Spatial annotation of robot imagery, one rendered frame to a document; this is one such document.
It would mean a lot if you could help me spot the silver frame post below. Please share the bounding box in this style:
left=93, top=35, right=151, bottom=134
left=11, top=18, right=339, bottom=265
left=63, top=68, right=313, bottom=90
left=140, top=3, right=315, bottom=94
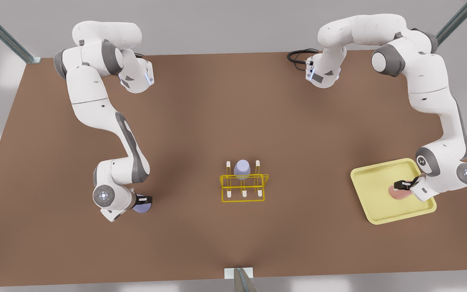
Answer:
left=435, top=0, right=467, bottom=45
left=224, top=267, right=258, bottom=292
left=0, top=4, right=42, bottom=64

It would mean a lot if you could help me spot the pale yellow tray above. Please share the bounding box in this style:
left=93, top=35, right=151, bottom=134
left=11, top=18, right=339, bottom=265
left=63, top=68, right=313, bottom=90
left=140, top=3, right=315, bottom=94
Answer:
left=350, top=158, right=437, bottom=225

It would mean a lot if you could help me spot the yellow wire cup rack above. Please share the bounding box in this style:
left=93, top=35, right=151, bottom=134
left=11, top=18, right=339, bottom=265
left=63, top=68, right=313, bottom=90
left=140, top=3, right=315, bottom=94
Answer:
left=220, top=160, right=269, bottom=202

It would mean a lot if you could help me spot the pink cup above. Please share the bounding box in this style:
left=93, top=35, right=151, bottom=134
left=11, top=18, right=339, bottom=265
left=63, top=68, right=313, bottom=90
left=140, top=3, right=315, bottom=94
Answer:
left=388, top=177, right=420, bottom=200

